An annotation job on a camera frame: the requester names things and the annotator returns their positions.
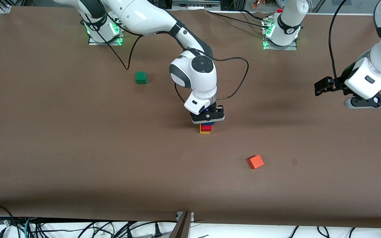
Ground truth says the silver metal bracket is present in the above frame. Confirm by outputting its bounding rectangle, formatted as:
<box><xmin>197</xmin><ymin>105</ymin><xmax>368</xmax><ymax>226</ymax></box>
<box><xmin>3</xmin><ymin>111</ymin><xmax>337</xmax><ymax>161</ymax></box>
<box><xmin>176</xmin><ymin>211</ymin><xmax>194</xmax><ymax>222</ymax></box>

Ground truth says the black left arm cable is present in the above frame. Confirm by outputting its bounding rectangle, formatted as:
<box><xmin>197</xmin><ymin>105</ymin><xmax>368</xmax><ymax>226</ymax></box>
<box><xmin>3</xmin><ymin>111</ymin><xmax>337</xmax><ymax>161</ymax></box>
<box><xmin>328</xmin><ymin>0</ymin><xmax>348</xmax><ymax>81</ymax></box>

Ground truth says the black base power cable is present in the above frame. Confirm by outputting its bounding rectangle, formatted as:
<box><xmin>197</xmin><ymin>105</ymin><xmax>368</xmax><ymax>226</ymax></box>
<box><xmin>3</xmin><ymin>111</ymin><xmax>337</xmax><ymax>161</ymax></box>
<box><xmin>206</xmin><ymin>10</ymin><xmax>271</xmax><ymax>29</ymax></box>

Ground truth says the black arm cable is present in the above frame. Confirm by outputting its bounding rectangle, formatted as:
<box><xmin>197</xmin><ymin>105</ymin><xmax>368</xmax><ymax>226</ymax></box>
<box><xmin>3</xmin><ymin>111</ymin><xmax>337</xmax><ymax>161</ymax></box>
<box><xmin>328</xmin><ymin>0</ymin><xmax>348</xmax><ymax>81</ymax></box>
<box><xmin>84</xmin><ymin>13</ymin><xmax>249</xmax><ymax>103</ymax></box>

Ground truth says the green block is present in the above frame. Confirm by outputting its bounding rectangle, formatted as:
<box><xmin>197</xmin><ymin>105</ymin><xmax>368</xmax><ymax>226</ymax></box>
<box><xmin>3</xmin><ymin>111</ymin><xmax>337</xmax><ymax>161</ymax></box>
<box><xmin>135</xmin><ymin>71</ymin><xmax>148</xmax><ymax>85</ymax></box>

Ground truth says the orange block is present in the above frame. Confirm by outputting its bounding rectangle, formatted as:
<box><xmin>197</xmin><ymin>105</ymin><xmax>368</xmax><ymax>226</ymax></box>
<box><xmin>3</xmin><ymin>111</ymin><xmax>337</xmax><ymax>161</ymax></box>
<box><xmin>247</xmin><ymin>154</ymin><xmax>265</xmax><ymax>170</ymax></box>

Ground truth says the brown support beam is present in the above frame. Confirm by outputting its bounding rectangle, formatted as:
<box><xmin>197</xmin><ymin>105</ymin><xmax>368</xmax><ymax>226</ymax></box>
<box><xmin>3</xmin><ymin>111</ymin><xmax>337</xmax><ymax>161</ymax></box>
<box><xmin>169</xmin><ymin>212</ymin><xmax>191</xmax><ymax>238</ymax></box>

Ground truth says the brown table cover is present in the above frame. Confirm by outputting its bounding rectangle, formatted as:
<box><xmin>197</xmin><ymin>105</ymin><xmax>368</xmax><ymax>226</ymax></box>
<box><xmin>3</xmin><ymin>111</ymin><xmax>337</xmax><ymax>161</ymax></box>
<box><xmin>0</xmin><ymin>7</ymin><xmax>381</xmax><ymax>229</ymax></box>

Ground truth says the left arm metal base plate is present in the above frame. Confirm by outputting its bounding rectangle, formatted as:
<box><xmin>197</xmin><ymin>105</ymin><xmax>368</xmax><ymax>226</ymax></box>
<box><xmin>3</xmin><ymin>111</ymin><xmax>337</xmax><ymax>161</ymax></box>
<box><xmin>262</xmin><ymin>19</ymin><xmax>298</xmax><ymax>51</ymax></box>

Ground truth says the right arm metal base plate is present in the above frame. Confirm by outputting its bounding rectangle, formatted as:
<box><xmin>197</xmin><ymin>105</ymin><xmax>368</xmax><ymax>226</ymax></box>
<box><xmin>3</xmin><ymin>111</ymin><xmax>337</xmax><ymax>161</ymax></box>
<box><xmin>88</xmin><ymin>15</ymin><xmax>125</xmax><ymax>46</ymax></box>

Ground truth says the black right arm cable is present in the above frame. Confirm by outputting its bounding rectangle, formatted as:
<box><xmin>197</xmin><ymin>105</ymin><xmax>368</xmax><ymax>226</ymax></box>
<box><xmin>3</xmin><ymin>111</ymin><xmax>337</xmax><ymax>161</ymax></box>
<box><xmin>84</xmin><ymin>13</ymin><xmax>249</xmax><ymax>103</ymax></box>

